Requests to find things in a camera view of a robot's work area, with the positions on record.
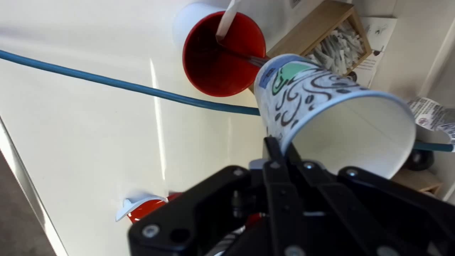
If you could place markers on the large red mug shard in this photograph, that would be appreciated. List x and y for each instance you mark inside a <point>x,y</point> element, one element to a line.
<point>142,208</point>

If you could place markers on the white stirrer stick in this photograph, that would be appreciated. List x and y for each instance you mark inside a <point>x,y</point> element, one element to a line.
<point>227,22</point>

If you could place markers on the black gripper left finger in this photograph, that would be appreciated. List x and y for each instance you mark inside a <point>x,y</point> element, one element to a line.
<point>278,208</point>

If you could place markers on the small wooden sugar packet box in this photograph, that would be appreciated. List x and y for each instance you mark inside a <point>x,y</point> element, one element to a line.
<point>309,23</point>

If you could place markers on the patterned paper cup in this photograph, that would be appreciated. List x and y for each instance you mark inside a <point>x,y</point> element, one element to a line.
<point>321,108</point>

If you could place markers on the wooden countertop organizer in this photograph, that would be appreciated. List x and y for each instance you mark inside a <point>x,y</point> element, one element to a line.
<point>419,182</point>

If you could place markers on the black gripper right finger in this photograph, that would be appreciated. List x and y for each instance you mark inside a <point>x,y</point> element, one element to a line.
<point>369,214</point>

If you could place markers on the white mug with red interior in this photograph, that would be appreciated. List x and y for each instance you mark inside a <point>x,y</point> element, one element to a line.
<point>217,66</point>

